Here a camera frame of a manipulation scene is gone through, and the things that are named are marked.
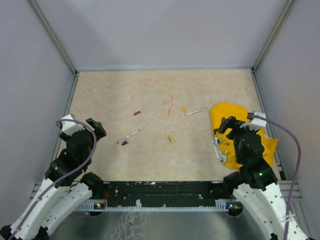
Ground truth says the white yellow marker pen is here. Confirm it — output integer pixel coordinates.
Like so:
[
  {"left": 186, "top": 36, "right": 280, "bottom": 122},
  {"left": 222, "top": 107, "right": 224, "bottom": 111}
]
[{"left": 185, "top": 107, "right": 207, "bottom": 116}]

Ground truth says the white purple marker pen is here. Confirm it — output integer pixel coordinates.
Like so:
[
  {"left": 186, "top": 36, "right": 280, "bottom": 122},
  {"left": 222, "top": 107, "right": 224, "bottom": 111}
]
[{"left": 117, "top": 129, "right": 140, "bottom": 143}]

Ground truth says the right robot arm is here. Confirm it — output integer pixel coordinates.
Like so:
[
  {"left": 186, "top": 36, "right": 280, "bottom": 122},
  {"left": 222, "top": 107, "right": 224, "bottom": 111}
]
[{"left": 218, "top": 112, "right": 309, "bottom": 240}]

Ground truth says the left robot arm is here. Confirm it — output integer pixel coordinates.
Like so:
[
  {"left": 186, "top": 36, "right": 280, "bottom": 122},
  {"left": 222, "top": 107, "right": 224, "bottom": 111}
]
[{"left": 0, "top": 114, "right": 107, "bottom": 240}]

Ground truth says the white pen on bag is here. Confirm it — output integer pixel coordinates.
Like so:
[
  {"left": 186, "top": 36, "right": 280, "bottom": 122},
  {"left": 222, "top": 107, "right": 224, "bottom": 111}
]
[{"left": 214, "top": 143, "right": 223, "bottom": 162}]

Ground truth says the orange pen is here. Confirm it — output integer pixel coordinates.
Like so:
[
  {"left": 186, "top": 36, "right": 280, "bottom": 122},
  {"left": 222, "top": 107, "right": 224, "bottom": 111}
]
[{"left": 167, "top": 95, "right": 173, "bottom": 116}]

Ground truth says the yellow cloth bag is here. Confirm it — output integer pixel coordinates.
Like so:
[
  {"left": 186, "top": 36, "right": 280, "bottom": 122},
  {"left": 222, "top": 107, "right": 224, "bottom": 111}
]
[{"left": 210, "top": 102, "right": 278, "bottom": 170}]

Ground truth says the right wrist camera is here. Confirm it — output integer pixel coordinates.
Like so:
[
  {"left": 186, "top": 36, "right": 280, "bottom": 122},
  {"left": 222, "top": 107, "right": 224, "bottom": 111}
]
[{"left": 240, "top": 111, "right": 267, "bottom": 131}]

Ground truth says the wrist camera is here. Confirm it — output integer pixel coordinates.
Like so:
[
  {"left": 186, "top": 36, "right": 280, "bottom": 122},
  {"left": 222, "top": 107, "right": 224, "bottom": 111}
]
[
  {"left": 240, "top": 111, "right": 267, "bottom": 131},
  {"left": 61, "top": 114, "right": 85, "bottom": 136}
]

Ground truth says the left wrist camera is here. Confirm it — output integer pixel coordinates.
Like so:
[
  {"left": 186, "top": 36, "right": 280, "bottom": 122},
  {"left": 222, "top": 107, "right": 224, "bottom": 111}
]
[{"left": 61, "top": 114, "right": 85, "bottom": 136}]

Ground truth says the white slotted cable duct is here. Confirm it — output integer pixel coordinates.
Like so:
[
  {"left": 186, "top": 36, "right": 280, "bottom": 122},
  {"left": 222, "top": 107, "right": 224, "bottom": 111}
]
[{"left": 74, "top": 201, "right": 243, "bottom": 213}]

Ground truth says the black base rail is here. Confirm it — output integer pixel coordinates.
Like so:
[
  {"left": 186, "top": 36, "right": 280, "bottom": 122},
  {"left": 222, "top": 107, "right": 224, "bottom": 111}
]
[{"left": 91, "top": 181, "right": 232, "bottom": 208}]

